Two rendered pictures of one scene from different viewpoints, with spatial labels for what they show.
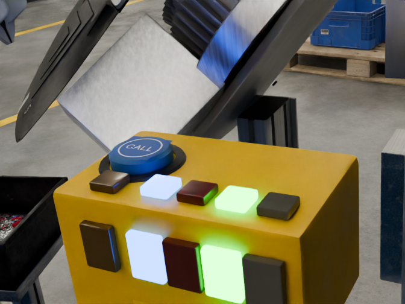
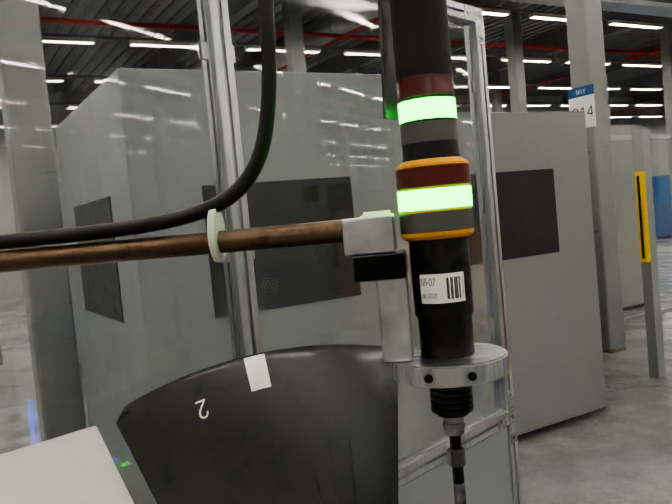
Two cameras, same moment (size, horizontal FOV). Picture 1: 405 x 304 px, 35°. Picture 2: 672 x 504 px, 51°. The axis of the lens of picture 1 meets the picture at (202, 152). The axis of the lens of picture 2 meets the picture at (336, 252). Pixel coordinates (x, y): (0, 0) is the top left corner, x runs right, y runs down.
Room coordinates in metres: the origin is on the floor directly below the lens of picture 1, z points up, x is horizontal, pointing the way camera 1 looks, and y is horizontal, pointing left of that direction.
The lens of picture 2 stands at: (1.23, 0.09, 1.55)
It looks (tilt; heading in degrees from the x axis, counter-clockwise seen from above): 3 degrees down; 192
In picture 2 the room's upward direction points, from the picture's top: 5 degrees counter-clockwise
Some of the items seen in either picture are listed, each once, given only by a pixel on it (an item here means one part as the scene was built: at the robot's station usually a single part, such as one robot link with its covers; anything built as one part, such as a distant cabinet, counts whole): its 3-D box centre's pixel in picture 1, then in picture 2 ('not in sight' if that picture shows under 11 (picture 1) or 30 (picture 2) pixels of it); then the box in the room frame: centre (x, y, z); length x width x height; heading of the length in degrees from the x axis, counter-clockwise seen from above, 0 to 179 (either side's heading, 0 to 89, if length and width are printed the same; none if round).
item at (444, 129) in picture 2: not in sight; (429, 133); (0.81, 0.07, 1.60); 0.03 x 0.03 x 0.01
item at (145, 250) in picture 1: (147, 256); not in sight; (0.31, 0.04, 1.04); 0.02 x 0.01 x 0.03; 59
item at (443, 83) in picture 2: not in sight; (425, 89); (0.81, 0.07, 1.62); 0.03 x 0.03 x 0.01
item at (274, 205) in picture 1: (278, 205); not in sight; (0.29, -0.04, 1.08); 0.02 x 0.02 x 0.01; 59
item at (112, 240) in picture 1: (100, 246); not in sight; (0.33, 0.07, 1.04); 0.02 x 0.01 x 0.03; 59
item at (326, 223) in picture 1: (213, 243); not in sight; (0.35, 0.00, 1.02); 0.16 x 0.10 x 0.11; 59
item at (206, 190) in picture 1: (197, 192); not in sight; (0.32, 0.01, 1.08); 0.02 x 0.02 x 0.01; 59
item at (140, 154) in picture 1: (141, 157); not in sight; (0.37, 0.04, 1.08); 0.04 x 0.04 x 0.02
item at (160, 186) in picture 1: (161, 186); not in sight; (0.33, 0.03, 1.08); 0.02 x 0.02 x 0.01; 59
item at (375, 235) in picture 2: not in sight; (425, 293); (0.81, 0.06, 1.50); 0.09 x 0.07 x 0.10; 94
